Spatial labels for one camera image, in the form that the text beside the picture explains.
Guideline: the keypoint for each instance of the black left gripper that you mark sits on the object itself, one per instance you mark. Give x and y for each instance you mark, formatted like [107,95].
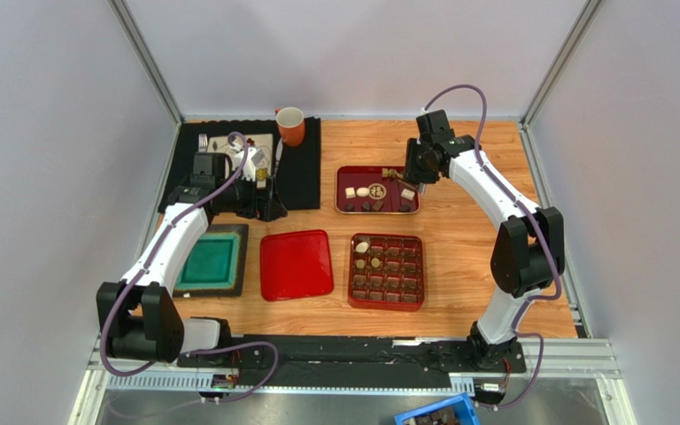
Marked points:
[266,209]

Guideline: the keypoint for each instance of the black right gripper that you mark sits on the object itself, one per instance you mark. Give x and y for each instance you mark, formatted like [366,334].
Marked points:
[410,170]

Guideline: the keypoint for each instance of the red chocolate serving tray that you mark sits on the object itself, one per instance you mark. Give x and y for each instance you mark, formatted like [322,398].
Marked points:
[386,189]

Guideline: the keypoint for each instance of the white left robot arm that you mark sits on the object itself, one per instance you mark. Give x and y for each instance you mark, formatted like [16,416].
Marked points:
[137,316]

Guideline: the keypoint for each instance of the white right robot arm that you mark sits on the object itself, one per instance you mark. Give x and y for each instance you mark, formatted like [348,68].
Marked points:
[528,253]

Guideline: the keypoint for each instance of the red chocolate box with tray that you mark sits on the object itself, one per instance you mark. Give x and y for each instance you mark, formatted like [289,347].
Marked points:
[398,284]

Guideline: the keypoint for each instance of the black cloth placemat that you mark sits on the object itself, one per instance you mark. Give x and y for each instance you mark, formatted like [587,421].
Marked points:
[298,178]

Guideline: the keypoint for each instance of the floral square plate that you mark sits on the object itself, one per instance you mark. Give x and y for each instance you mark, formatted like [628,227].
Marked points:
[257,144]

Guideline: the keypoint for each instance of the red tin lid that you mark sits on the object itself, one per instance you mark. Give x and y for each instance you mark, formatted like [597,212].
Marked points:
[295,265]

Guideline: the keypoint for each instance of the silver fork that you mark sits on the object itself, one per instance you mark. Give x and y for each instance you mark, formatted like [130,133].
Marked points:
[202,144]

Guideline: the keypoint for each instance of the turquoise glazed dark plate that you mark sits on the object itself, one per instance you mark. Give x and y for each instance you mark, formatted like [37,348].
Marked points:
[215,267]

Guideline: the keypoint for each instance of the orange mug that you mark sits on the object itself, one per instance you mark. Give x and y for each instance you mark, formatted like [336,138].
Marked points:
[290,122]

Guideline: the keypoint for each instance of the blue plastic bin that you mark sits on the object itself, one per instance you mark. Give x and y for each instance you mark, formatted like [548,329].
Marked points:
[454,410]

